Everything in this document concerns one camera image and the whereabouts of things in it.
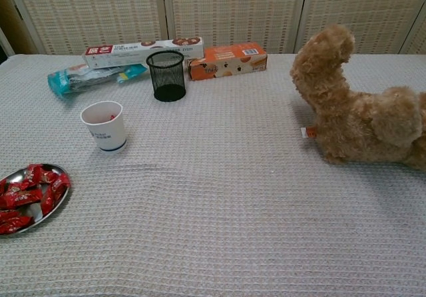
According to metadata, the pile of red-wrapped candies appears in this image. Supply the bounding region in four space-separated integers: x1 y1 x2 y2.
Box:
0 163 72 234

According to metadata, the white paper cup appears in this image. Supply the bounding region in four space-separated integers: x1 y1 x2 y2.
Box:
81 100 128 154

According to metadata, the orange cardboard box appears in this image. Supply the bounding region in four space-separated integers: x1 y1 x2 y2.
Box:
187 42 268 81

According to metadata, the white woven tablecloth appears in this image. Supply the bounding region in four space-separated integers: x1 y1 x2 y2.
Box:
0 53 426 297

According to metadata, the black mesh pen holder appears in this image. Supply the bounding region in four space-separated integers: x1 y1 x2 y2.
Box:
146 50 186 103

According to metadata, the long white baking paper box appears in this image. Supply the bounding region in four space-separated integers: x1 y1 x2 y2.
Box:
83 36 204 70

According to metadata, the woven folding screen panel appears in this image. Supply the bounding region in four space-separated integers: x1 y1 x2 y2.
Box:
6 0 169 55
162 0 309 55
294 0 426 55
399 9 426 55

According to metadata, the brown plush teddy bear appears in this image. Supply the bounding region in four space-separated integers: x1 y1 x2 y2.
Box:
290 23 426 171

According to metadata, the teal silver snack bag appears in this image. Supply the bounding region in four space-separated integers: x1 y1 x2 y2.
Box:
47 63 134 95

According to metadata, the round metal plate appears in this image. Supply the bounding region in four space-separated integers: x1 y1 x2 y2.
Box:
0 163 71 235

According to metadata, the brown wooden screen panel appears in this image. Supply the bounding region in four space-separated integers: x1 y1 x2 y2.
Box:
0 0 37 58

